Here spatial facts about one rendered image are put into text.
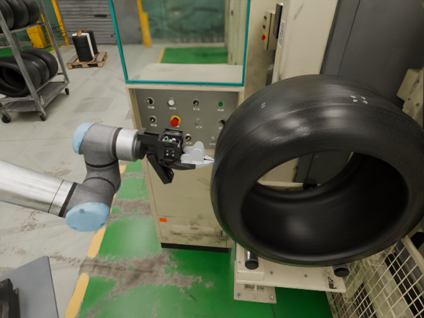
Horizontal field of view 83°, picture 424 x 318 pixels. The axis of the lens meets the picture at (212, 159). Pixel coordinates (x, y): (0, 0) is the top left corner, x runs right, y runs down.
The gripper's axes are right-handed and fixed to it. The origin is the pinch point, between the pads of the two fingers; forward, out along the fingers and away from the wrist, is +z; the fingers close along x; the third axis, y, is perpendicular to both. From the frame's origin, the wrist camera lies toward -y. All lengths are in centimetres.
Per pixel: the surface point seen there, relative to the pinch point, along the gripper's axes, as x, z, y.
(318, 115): -9.0, 20.1, 22.3
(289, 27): 26.2, 17.2, 33.4
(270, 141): -10.5, 12.1, 15.8
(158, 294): 19, -21, -126
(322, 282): -9, 45, -37
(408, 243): -5, 63, -15
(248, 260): -10.0, 17.0, -28.7
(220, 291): 24, 19, -121
